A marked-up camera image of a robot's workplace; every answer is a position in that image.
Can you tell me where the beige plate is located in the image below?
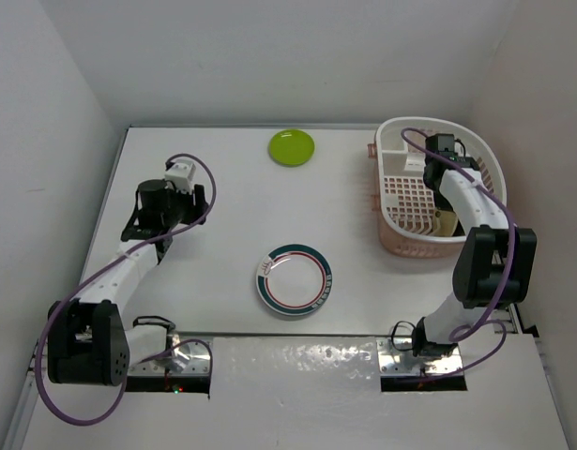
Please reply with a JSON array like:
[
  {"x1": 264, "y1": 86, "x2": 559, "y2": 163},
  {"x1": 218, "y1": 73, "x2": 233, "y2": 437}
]
[{"x1": 432, "y1": 209, "x2": 459, "y2": 237}]

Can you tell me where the lime green plate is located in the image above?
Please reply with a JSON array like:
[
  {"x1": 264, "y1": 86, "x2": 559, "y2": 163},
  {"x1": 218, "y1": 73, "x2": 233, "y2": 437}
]
[{"x1": 267, "y1": 129, "x2": 315, "y2": 167}]

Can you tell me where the white plate green red rim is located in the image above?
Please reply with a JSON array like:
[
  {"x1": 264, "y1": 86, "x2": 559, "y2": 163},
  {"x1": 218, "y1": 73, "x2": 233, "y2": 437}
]
[{"x1": 255, "y1": 244, "x2": 334, "y2": 318}]

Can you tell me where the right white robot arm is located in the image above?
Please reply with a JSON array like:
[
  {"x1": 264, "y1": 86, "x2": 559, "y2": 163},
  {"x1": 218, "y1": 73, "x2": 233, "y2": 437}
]
[{"x1": 411, "y1": 133, "x2": 538, "y2": 357}]

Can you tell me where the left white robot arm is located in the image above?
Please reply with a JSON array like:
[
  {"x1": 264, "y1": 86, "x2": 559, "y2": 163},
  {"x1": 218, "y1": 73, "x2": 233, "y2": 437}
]
[{"x1": 47, "y1": 179, "x2": 209, "y2": 386}]

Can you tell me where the white plastic dish rack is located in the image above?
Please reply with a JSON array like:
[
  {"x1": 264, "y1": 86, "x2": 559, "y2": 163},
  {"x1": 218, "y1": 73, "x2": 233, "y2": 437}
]
[{"x1": 368, "y1": 116, "x2": 508, "y2": 258}]

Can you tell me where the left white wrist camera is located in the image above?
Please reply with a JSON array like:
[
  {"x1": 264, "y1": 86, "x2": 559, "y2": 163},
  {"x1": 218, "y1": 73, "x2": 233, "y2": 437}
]
[{"x1": 164, "y1": 157, "x2": 196, "y2": 194}]

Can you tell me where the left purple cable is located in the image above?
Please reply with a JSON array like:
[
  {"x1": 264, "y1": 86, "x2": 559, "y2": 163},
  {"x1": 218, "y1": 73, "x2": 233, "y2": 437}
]
[{"x1": 35, "y1": 153, "x2": 218, "y2": 427}]

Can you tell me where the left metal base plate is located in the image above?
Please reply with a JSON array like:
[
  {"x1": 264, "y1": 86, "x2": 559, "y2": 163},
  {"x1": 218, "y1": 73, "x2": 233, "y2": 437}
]
[{"x1": 129, "y1": 337, "x2": 213, "y2": 378}]

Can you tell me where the metal base plate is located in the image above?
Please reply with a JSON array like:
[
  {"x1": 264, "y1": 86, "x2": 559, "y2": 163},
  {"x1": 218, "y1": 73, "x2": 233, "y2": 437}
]
[
  {"x1": 129, "y1": 337, "x2": 213, "y2": 378},
  {"x1": 376, "y1": 336, "x2": 463, "y2": 378}
]

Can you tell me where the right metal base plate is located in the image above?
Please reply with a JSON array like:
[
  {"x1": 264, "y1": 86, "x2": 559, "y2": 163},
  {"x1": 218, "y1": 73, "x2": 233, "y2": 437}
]
[{"x1": 376, "y1": 336, "x2": 463, "y2": 378}]

